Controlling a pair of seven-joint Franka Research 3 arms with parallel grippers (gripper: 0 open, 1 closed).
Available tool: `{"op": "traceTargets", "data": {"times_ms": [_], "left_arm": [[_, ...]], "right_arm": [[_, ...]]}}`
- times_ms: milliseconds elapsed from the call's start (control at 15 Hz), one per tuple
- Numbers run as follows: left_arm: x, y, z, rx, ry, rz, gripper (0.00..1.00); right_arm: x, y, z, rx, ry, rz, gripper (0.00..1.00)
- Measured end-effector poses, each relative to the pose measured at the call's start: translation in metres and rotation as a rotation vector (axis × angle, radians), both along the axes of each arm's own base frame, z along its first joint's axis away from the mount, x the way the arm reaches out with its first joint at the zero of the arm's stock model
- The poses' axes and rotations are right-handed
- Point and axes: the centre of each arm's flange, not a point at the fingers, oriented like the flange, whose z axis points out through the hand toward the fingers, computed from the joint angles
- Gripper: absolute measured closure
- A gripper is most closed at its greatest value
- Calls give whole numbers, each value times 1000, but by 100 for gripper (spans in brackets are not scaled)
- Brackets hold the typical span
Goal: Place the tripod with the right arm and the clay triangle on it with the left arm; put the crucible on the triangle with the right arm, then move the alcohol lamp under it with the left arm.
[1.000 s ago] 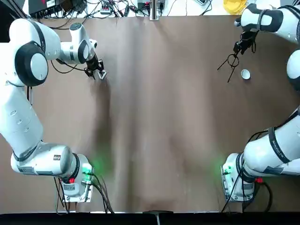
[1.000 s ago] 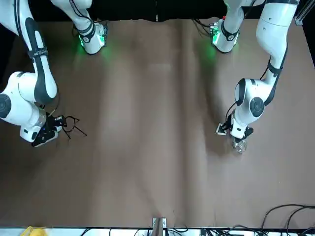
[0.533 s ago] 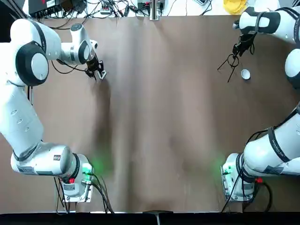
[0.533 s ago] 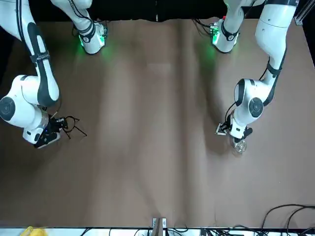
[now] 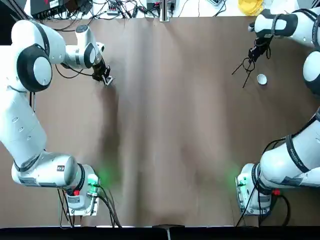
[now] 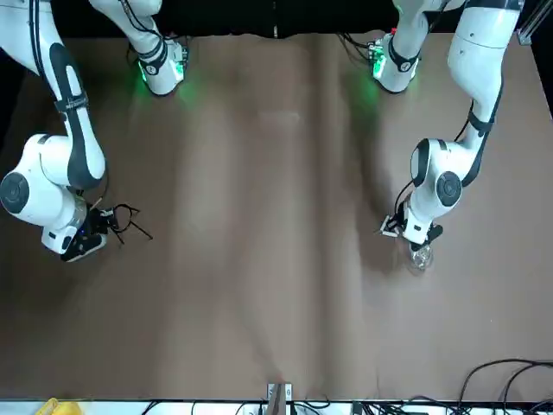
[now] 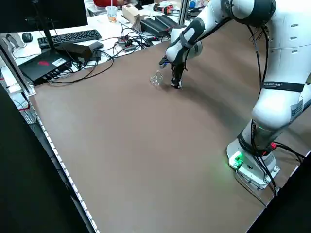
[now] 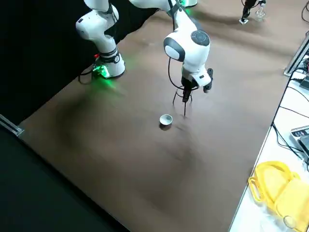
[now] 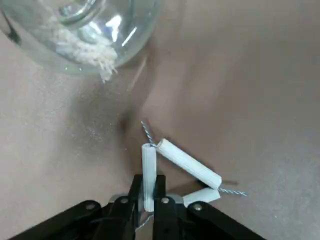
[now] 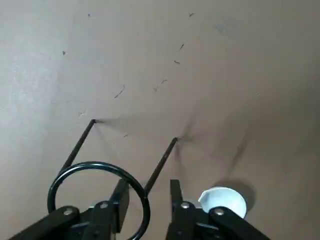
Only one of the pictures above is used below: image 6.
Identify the glass alcohol lamp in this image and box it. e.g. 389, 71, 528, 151
405, 240, 435, 271

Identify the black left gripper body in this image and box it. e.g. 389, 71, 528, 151
394, 201, 416, 238

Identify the yellow bag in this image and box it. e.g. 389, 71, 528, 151
36, 397, 84, 415

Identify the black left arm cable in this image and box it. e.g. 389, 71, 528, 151
393, 110, 474, 221

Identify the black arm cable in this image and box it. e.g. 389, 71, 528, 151
114, 0, 172, 57
393, 110, 474, 221

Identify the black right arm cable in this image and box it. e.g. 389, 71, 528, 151
114, 0, 172, 57

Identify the aluminium frame post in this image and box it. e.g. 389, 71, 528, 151
265, 381, 293, 415
516, 0, 553, 45

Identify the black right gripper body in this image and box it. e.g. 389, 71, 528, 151
76, 205, 109, 238

